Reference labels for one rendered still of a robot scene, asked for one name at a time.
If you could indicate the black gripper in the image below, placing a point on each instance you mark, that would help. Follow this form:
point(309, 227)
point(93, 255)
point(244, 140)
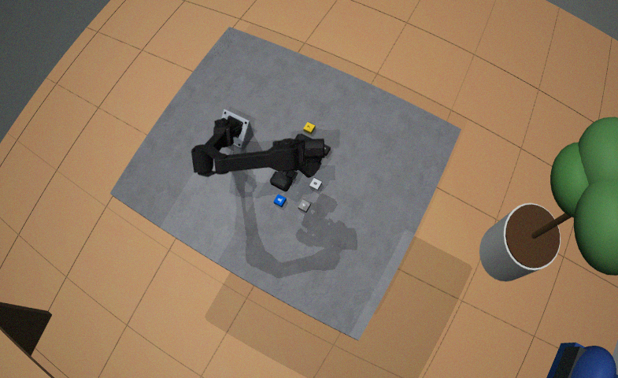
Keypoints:
point(283, 180)

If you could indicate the blue block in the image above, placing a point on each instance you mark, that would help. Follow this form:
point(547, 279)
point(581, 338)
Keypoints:
point(279, 200)

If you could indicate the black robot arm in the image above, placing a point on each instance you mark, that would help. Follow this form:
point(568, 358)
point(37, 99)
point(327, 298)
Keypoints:
point(286, 155)

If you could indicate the yellow block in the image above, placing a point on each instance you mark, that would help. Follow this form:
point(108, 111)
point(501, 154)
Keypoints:
point(309, 128)

